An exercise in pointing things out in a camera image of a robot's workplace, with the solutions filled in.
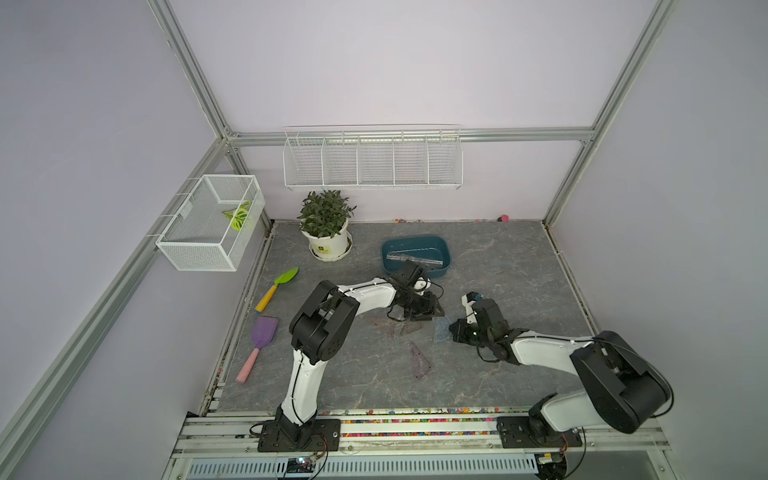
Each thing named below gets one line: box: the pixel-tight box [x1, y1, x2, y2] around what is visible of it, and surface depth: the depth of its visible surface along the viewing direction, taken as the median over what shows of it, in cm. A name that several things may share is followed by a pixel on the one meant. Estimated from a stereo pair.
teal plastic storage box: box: [381, 235, 451, 277], surface depth 111 cm
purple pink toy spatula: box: [236, 316, 278, 384], surface depth 89 cm
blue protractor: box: [434, 316, 452, 343], surface depth 93 cm
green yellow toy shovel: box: [254, 266, 299, 313], surface depth 101 cm
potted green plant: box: [297, 189, 357, 262], surface depth 101 cm
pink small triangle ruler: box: [400, 322, 422, 335], surface depth 93 cm
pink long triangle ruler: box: [372, 320, 396, 338], surface depth 94 cm
